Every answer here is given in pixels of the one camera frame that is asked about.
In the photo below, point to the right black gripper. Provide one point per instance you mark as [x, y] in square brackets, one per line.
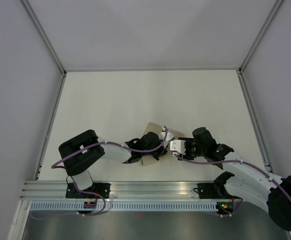
[188, 141]

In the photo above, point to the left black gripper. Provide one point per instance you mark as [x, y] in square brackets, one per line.
[162, 150]

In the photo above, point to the beige cloth napkin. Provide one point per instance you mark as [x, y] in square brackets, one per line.
[151, 137]

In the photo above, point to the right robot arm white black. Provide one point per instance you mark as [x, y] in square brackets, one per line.
[242, 179]

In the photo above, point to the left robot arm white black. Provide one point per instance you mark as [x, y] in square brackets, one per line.
[82, 151]

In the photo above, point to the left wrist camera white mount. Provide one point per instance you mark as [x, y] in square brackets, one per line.
[166, 136]

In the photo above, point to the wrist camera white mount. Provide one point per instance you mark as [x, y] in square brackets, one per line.
[177, 147]
[166, 136]

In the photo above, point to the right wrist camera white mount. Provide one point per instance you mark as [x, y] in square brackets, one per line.
[177, 147]

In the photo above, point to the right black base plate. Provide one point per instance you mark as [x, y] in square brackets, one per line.
[213, 191]

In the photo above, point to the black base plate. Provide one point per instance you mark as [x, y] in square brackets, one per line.
[95, 192]
[213, 191]

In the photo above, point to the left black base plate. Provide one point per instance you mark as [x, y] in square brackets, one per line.
[95, 192]

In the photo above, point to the white slotted cable duct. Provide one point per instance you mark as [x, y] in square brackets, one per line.
[160, 206]

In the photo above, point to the aluminium front rail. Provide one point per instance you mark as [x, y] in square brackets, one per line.
[119, 190]

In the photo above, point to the right aluminium frame post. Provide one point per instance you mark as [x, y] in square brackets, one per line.
[261, 33]

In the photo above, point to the aluminium frame post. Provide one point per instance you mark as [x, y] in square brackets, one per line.
[42, 34]
[261, 33]

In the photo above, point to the left aluminium frame post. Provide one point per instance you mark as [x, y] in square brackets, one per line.
[42, 34]

